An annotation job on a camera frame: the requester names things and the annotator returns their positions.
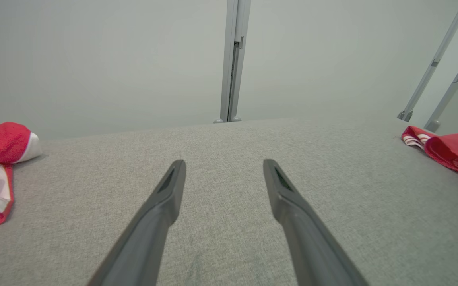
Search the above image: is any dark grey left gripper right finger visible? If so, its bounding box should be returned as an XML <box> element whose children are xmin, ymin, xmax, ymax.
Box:
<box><xmin>263</xmin><ymin>159</ymin><xmax>369</xmax><ymax>286</ymax></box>

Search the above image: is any grey partition post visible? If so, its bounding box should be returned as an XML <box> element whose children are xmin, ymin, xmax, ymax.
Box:
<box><xmin>397</xmin><ymin>0</ymin><xmax>458</xmax><ymax>122</ymax></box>
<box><xmin>213</xmin><ymin>0</ymin><xmax>252</xmax><ymax>124</ymax></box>
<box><xmin>424</xmin><ymin>31</ymin><xmax>458</xmax><ymax>133</ymax></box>

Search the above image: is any red Bulls basketball jersey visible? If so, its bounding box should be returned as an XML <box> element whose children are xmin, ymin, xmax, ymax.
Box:
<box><xmin>401</xmin><ymin>126</ymin><xmax>458</xmax><ymax>192</ymax></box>

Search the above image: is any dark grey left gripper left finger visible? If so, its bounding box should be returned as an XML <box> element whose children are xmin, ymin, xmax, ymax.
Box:
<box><xmin>88</xmin><ymin>160</ymin><xmax>187</xmax><ymax>286</ymax></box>

